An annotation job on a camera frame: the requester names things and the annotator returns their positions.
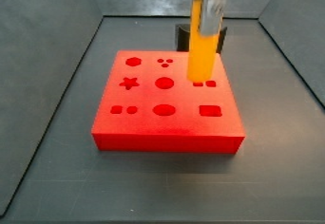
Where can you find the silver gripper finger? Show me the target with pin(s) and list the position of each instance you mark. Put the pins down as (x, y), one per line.
(209, 16)

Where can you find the yellow oval peg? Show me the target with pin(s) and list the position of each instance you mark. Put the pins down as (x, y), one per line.
(201, 48)

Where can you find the red shape sorter block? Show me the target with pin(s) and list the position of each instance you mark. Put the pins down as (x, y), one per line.
(156, 111)

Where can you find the black curved holder bracket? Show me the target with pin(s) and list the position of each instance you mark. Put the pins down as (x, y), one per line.
(183, 33)

